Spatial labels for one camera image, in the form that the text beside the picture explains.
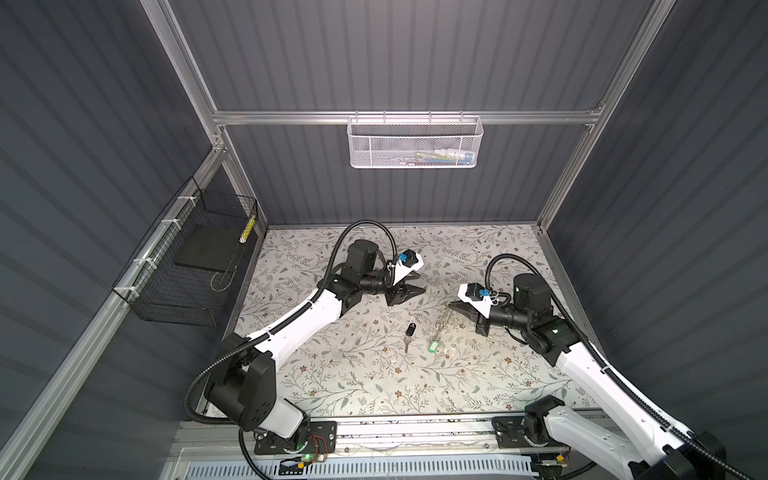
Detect left black corrugated cable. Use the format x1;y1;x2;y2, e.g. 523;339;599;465
183;219;400;480

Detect yellow marker in basket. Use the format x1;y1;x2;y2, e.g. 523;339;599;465
239;216;256;244

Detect black pad in basket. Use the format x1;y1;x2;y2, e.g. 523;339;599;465
174;224;244;273

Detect pens in white basket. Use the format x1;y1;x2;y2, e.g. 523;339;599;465
392;149;476;168

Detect white ventilated cable duct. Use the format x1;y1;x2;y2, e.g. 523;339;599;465
182;455;541;480

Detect black corrugated cable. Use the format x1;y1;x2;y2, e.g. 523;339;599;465
484;253;757;480
183;219;400;480

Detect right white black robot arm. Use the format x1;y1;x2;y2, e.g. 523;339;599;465
449;272;732;479

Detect white wire mesh basket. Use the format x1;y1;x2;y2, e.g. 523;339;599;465
346;113;484;169

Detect black wire basket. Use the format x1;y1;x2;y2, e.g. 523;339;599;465
113;179;259;327

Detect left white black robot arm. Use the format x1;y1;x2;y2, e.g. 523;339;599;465
204;240;425;443

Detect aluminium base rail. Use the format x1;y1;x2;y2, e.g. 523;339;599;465
170;411;524;457

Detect right black corrugated cable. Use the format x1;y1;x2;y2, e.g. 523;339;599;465
484;253;757;480

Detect floral table mat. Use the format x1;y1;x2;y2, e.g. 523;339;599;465
236;225;593;417

